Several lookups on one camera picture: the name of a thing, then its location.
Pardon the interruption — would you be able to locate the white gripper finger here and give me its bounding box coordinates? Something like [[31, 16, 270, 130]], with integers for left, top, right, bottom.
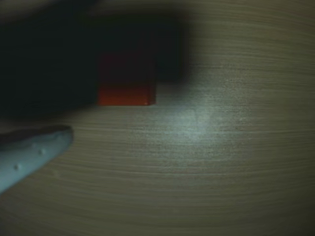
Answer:
[[0, 17, 96, 116], [0, 125, 74, 194]]

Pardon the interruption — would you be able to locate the orange cube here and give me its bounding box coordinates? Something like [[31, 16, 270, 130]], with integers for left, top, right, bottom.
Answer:
[[97, 53, 158, 107]]

